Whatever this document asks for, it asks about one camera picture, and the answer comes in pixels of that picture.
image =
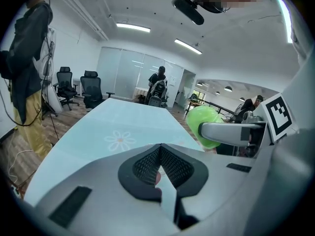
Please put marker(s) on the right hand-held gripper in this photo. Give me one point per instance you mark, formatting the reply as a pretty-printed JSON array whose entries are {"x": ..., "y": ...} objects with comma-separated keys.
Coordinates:
[{"x": 278, "y": 117}]

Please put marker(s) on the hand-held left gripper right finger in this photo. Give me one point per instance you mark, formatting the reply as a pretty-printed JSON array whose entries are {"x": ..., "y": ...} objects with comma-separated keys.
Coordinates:
[{"x": 216, "y": 176}]

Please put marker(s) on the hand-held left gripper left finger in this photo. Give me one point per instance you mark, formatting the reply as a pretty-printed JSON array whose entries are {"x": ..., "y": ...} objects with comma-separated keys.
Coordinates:
[{"x": 98, "y": 176}]

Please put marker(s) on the light blue tablecloth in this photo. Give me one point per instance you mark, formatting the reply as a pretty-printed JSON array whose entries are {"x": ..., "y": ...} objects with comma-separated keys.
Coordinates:
[{"x": 128, "y": 119}]

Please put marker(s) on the grey office chair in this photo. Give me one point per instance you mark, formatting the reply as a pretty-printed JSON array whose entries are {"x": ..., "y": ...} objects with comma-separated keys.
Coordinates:
[{"x": 155, "y": 101}]

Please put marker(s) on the black office chair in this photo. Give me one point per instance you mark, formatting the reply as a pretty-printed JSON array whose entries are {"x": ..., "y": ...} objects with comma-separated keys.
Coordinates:
[
  {"x": 64, "y": 79},
  {"x": 91, "y": 85}
]

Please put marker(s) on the ceiling strip light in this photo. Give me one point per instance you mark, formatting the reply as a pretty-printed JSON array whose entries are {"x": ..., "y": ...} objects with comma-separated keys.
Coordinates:
[
  {"x": 285, "y": 16},
  {"x": 188, "y": 46},
  {"x": 133, "y": 27}
]

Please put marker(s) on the white wall notice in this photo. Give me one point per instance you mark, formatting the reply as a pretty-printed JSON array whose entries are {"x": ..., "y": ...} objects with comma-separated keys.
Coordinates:
[{"x": 173, "y": 81}]

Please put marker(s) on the black head-worn camera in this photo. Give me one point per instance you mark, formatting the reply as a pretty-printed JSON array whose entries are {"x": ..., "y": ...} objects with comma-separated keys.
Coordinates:
[{"x": 189, "y": 10}]

